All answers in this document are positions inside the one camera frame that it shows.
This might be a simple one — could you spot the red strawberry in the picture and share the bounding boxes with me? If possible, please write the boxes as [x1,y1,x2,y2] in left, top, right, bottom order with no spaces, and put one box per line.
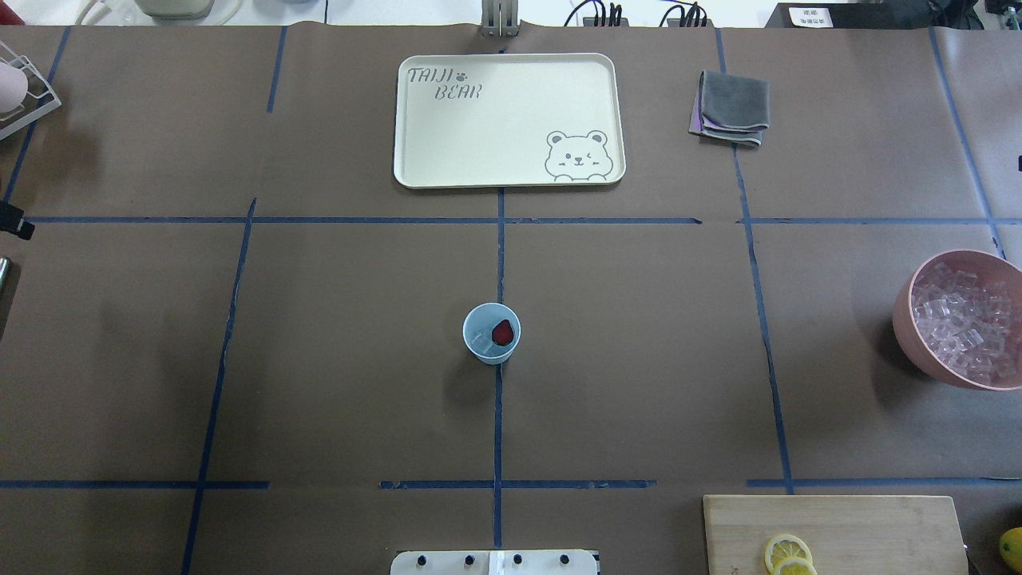
[490,319,516,347]

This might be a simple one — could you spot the light blue plastic cup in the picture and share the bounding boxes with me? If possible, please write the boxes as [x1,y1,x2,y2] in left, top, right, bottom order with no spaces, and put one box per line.
[462,303,522,365]

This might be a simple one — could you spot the clear ice cubes pile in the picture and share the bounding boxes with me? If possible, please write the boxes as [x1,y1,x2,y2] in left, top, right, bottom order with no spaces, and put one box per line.
[910,262,1021,385]

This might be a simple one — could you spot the white cup rack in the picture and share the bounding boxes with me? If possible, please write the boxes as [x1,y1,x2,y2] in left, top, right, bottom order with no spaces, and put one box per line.
[1,42,62,141]

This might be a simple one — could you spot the cream bear tray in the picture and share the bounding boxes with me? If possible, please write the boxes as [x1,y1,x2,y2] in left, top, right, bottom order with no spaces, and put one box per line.
[393,54,628,189]

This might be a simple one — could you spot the grey folded cloth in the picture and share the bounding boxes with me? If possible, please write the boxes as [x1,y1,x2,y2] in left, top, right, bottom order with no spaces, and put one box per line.
[687,70,770,147]

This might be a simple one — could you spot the lemon slices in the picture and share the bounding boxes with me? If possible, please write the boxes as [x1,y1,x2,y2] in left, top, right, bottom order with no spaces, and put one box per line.
[763,533,818,574]

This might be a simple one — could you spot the wooden cutting board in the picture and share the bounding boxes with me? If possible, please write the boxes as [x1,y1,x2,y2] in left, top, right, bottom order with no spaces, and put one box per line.
[702,494,969,574]

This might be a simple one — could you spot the cream toaster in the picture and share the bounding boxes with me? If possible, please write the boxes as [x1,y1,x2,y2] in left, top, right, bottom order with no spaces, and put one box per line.
[134,0,215,21]

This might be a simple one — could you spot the pink bowl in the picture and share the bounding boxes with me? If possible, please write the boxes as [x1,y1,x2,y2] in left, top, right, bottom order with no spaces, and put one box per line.
[892,250,1020,391]

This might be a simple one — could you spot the yellow lemon lower right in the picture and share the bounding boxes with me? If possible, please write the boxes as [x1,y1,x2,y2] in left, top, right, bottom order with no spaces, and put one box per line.
[998,527,1022,574]

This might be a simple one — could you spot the aluminium frame post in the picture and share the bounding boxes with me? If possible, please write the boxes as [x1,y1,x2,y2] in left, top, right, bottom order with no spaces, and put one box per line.
[481,0,521,38]

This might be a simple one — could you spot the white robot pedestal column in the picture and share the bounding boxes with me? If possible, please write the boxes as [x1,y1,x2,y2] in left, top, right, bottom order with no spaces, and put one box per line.
[390,549,601,574]

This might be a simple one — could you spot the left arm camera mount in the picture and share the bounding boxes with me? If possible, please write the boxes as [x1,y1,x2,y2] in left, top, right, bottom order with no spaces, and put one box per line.
[0,200,35,240]

